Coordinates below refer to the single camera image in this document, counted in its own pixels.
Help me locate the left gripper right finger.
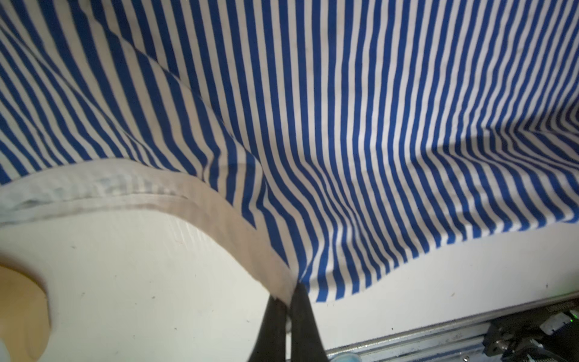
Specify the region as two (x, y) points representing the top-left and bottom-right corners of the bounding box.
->
(289, 284), (330, 362)

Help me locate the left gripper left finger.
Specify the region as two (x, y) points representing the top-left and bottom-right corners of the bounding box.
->
(248, 297), (288, 362)

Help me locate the blue striped tank top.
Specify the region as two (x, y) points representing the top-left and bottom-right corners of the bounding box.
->
(1, 1), (578, 302)

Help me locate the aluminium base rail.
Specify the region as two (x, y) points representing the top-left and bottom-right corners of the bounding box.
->
(327, 293), (578, 361)

